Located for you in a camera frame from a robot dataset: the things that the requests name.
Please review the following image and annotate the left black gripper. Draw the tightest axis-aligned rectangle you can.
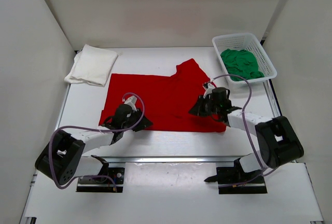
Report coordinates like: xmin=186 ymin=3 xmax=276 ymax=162
xmin=122 ymin=107 xmax=153 ymax=131

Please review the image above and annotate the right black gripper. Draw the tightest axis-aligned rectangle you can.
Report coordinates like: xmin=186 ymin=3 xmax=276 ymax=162
xmin=189 ymin=95 xmax=220 ymax=118

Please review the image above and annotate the red t shirt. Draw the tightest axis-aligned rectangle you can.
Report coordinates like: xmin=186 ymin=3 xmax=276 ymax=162
xmin=99 ymin=59 xmax=226 ymax=133

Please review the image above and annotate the white t shirt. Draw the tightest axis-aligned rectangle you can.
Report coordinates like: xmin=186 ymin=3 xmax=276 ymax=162
xmin=64 ymin=44 xmax=118 ymax=87

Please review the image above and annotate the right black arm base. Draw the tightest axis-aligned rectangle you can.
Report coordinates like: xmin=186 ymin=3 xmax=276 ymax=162
xmin=204 ymin=154 xmax=268 ymax=194

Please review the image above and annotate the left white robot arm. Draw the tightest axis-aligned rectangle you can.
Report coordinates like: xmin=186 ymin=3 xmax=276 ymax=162
xmin=35 ymin=93 xmax=153 ymax=189

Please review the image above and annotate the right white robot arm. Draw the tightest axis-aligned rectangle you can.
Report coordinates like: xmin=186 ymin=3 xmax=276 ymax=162
xmin=189 ymin=83 xmax=304 ymax=183

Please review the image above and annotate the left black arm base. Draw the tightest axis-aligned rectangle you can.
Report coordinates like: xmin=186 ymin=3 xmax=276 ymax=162
xmin=74 ymin=155 xmax=125 ymax=193

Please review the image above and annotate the green t shirt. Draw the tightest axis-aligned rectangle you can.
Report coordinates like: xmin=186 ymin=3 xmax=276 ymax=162
xmin=220 ymin=49 xmax=264 ymax=81

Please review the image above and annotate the white plastic basket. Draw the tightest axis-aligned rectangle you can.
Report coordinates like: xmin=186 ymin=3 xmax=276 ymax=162
xmin=212 ymin=33 xmax=277 ymax=88

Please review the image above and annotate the aluminium table rail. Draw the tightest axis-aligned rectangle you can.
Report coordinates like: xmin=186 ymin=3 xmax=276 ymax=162
xmin=103 ymin=156 xmax=237 ymax=163

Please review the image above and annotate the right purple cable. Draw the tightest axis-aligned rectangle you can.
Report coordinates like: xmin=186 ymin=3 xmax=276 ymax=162
xmin=202 ymin=74 xmax=275 ymax=188

